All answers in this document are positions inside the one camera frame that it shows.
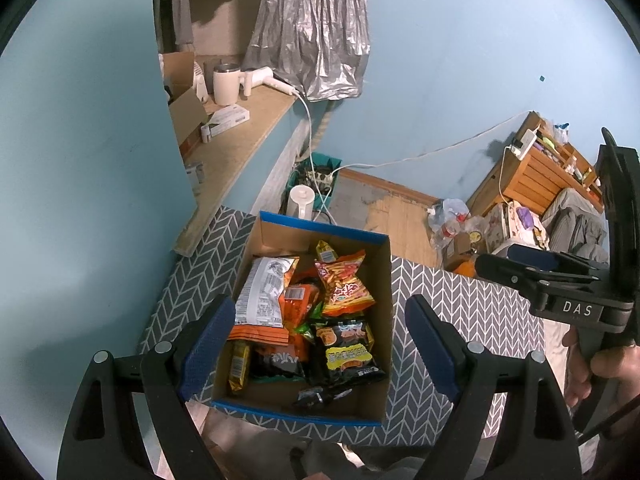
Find white hair dryer cable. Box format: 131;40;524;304
295;87;341;226

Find pile of snack packets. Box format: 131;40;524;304
227;240;388;408

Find white mug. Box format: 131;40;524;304
213;62;242;107

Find white charger block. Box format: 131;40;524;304
507;129;538;161

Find silver foil curtain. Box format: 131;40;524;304
242;0;372;102

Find hanging grey clothes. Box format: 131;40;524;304
152;0;261;53

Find white electric kettle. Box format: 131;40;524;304
286;185;321;222

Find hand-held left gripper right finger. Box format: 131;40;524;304
404;294;583;480

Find grey duvet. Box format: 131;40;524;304
542;187;611;263

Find printed pillow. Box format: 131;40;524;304
487;200;548;256

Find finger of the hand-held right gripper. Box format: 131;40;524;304
507;244;608;277
474;253;602;297

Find person's right hand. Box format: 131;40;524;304
562;327;640;413

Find flat white box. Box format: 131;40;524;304
201;105;251;141

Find long white wall cable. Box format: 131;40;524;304
330;110;531;171

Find wooden headboard shelf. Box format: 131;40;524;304
467;111;603;211

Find beige bed sheet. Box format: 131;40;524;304
542;317;573;441

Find flat cardboard sheet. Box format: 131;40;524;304
365;192;441;261

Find bag of plastic bottles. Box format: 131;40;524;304
426;197;488;251

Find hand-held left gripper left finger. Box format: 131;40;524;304
56;295;237;480

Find blue-edged cardboard box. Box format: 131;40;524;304
210;210;393;428

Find white charger cable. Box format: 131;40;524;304
496;145;517;207

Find teal storage crate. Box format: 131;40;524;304
286;152;343;211

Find grey herringbone table cover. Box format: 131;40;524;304
137;205;546;448

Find white hair dryer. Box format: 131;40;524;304
241;66;301;97

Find open brown cardboard box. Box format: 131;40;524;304
161;51;211;153

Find white plastic container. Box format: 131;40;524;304
194;62;215;105

